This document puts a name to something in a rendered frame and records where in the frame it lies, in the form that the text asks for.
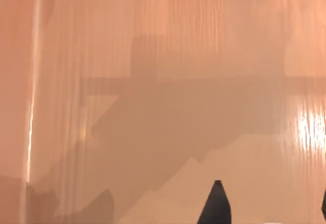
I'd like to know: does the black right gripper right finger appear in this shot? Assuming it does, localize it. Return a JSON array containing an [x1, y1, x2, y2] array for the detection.
[[320, 187, 326, 217]]

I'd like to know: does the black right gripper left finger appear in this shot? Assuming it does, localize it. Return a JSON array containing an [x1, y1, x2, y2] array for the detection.
[[198, 180, 233, 224]]

